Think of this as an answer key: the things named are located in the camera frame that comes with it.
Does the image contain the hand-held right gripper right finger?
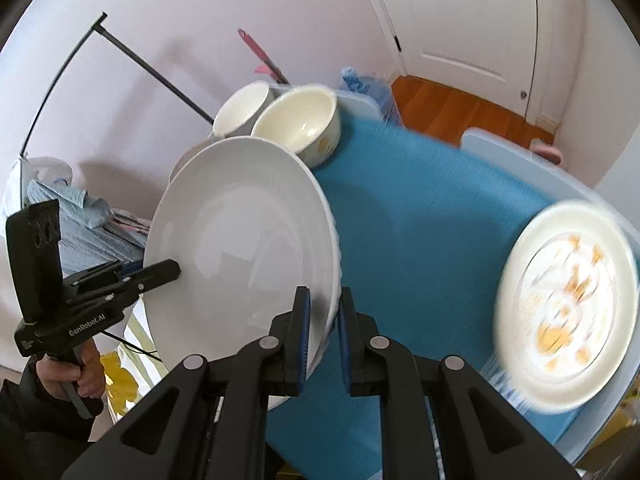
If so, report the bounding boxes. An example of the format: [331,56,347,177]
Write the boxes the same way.
[338,286,568,480]

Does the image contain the blue plastic bag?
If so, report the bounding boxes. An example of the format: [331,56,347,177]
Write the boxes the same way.
[341,66,401,126]

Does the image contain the person's left hand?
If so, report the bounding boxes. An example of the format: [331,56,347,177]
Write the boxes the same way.
[35,340,107,401]

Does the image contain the large white plate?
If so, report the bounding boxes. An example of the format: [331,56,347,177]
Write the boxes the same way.
[143,136,342,411]

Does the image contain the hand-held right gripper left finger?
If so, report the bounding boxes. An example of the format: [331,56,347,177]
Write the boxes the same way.
[60,286,313,480]

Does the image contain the pink slipper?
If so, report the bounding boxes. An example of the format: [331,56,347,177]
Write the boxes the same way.
[530,140,563,163]

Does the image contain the person's left forearm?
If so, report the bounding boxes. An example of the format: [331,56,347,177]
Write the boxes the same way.
[0,357,97,480]

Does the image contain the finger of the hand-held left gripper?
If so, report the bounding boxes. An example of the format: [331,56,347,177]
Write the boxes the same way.
[119,259,182,294]
[71,260,146,286]

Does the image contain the tan bowl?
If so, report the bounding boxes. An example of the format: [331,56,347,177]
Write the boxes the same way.
[169,137,221,181]

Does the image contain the white door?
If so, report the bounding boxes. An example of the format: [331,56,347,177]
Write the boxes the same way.
[350,0,566,131]

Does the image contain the cream duck print plate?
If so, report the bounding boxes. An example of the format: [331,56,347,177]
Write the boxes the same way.
[492,199,640,416]

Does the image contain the blue tablecloth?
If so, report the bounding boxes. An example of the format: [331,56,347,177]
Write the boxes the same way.
[265,115,626,480]

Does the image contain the white plastic bag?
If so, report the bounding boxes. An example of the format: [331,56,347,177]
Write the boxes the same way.
[0,156,76,221]

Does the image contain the white chair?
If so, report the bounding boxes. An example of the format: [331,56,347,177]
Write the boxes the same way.
[340,91,386,123]
[460,127,640,261]

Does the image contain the yellow floral cloth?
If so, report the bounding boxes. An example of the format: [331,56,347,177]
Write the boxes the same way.
[97,310,166,416]

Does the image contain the black metal rack frame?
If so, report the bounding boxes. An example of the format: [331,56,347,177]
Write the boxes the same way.
[20,11,217,157]

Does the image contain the light blue striped cloth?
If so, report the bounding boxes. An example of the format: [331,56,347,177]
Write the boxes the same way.
[27,180,151,266]

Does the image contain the cream bowl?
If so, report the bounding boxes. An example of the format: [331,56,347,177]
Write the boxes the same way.
[250,85,342,168]

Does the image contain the pink plastic stick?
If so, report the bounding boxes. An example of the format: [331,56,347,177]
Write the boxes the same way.
[237,28,291,86]

